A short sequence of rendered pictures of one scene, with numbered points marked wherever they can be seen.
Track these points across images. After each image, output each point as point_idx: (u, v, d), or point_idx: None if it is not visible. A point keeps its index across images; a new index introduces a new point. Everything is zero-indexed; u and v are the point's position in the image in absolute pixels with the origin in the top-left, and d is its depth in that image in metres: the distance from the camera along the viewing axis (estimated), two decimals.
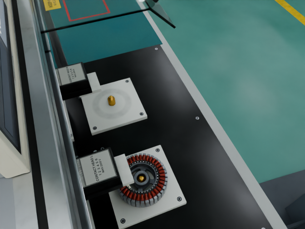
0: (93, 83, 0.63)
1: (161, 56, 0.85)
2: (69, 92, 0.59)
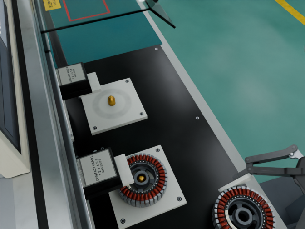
0: (93, 83, 0.63)
1: (161, 56, 0.85)
2: (69, 92, 0.59)
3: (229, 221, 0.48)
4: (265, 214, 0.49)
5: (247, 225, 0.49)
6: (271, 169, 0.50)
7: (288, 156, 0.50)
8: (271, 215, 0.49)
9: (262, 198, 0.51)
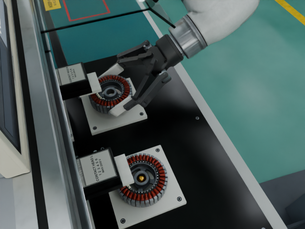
0: (93, 83, 0.63)
1: None
2: (69, 92, 0.59)
3: (97, 92, 0.67)
4: (124, 89, 0.68)
5: (111, 97, 0.67)
6: (130, 58, 0.68)
7: (143, 48, 0.69)
8: (128, 89, 0.67)
9: (125, 81, 0.69)
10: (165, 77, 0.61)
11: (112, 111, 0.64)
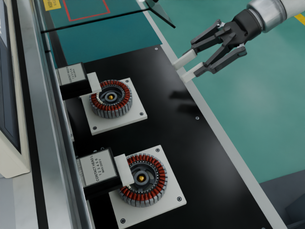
0: (93, 83, 0.63)
1: (161, 56, 0.85)
2: (69, 92, 0.59)
3: (98, 97, 0.68)
4: (125, 94, 0.69)
5: (111, 102, 0.69)
6: (206, 40, 0.71)
7: (217, 27, 0.71)
8: (128, 94, 0.69)
9: (125, 86, 0.71)
10: (242, 51, 0.65)
11: (183, 77, 0.70)
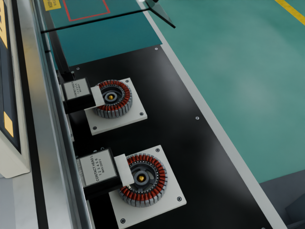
0: (96, 97, 0.67)
1: (161, 56, 0.85)
2: (74, 106, 0.63)
3: None
4: (125, 94, 0.69)
5: (111, 102, 0.69)
6: None
7: None
8: (128, 94, 0.69)
9: (125, 86, 0.71)
10: None
11: None
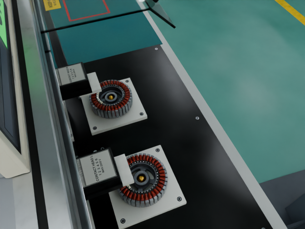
0: (93, 83, 0.63)
1: (161, 56, 0.85)
2: (69, 92, 0.59)
3: (98, 97, 0.68)
4: (125, 94, 0.69)
5: (111, 102, 0.69)
6: None
7: None
8: (128, 94, 0.69)
9: (125, 86, 0.71)
10: None
11: None
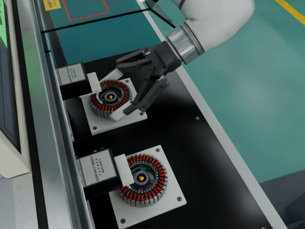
0: (93, 83, 0.63)
1: None
2: (69, 92, 0.59)
3: (97, 97, 0.68)
4: (124, 94, 0.69)
5: (111, 102, 0.69)
6: (129, 64, 0.70)
7: (142, 54, 0.70)
8: (128, 94, 0.69)
9: (125, 86, 0.71)
10: (164, 82, 0.63)
11: (112, 115, 0.66)
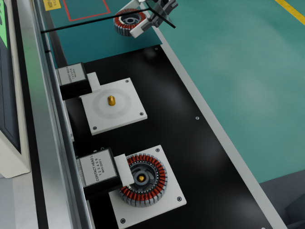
0: (93, 83, 0.63)
1: (161, 56, 0.85)
2: (69, 92, 0.59)
3: (120, 19, 0.86)
4: (141, 18, 0.87)
5: (130, 23, 0.86)
6: None
7: None
8: (144, 17, 0.86)
9: (142, 12, 0.88)
10: (173, 2, 0.80)
11: (132, 31, 0.83)
